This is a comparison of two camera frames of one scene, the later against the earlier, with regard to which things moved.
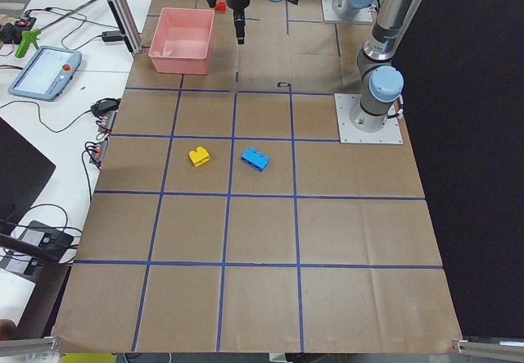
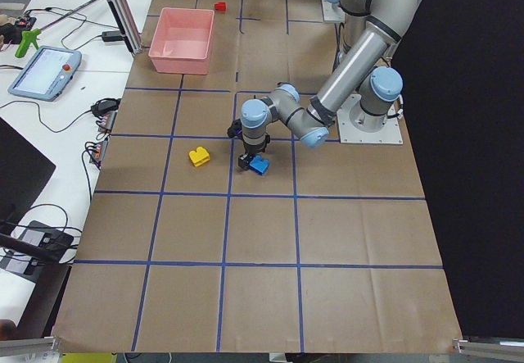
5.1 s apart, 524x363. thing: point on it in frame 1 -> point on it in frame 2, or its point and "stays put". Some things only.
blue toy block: (256, 160) stays put
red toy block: (220, 6) stays put
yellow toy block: (199, 156) stays put
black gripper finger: (240, 24) -> (244, 161)
